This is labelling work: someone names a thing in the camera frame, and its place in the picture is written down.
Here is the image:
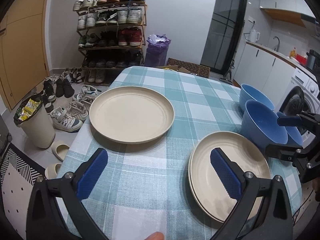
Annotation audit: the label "wooden shoe rack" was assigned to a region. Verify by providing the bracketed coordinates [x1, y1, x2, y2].
[74, 1, 148, 86]

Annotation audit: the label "blue bowl front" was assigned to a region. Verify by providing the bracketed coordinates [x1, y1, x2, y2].
[240, 100, 288, 153]

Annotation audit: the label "white washing machine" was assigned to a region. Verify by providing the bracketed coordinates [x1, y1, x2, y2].
[278, 67, 320, 144]

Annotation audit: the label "black white patterned rug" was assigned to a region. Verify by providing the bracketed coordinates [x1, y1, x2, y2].
[1, 144, 44, 239]

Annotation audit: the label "cream slipper lower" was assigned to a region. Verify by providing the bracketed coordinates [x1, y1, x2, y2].
[44, 163, 62, 179]

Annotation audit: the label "white kitchen cabinets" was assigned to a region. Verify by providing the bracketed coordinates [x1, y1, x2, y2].
[234, 43, 295, 106]

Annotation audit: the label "cream plate top stack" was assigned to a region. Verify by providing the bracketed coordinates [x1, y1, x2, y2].
[188, 131, 271, 223]

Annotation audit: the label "wooden door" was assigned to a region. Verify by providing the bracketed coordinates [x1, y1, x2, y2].
[1, 0, 49, 111]

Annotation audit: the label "black glass door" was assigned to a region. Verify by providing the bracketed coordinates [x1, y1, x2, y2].
[201, 0, 247, 75]

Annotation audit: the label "vacuum cleaner head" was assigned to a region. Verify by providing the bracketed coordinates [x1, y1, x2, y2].
[219, 60, 234, 85]

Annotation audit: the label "white striped sneaker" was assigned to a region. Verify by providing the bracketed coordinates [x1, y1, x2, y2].
[49, 107, 83, 133]

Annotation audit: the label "white electric kettle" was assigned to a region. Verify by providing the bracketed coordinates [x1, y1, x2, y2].
[249, 29, 260, 43]

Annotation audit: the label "patterned brown cardboard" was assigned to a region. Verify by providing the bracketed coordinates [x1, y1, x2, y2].
[167, 57, 210, 78]

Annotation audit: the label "purple bag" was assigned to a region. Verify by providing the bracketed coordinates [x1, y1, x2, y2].
[144, 34, 171, 67]

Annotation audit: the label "cream slipper upper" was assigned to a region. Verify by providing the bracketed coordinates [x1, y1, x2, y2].
[51, 140, 69, 161]

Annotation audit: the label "cream plate bottom stack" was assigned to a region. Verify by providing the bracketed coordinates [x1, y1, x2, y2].
[188, 153, 229, 223]

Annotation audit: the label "red container on counter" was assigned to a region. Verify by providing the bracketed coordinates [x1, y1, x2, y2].
[295, 54, 307, 66]

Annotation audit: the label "open cardboard box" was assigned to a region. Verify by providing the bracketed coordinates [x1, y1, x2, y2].
[157, 65, 191, 74]

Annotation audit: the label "yellow bottle on counter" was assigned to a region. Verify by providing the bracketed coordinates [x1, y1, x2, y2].
[289, 47, 297, 59]

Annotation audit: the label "cream plate stack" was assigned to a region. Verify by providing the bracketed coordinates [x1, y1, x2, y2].
[188, 153, 229, 223]
[188, 131, 271, 223]

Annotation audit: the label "cream slipper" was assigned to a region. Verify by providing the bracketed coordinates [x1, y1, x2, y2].
[44, 163, 62, 179]
[51, 140, 69, 161]

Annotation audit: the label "beige trash bin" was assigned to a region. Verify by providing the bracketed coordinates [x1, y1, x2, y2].
[14, 94, 55, 149]

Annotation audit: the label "blue bowl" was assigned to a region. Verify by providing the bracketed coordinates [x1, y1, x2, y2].
[239, 83, 275, 112]
[240, 100, 288, 153]
[277, 112, 303, 146]

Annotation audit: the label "black pressure cooker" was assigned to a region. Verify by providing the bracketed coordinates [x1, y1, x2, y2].
[306, 49, 320, 70]

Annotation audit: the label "left hand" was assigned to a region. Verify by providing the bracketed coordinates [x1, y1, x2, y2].
[145, 231, 164, 240]

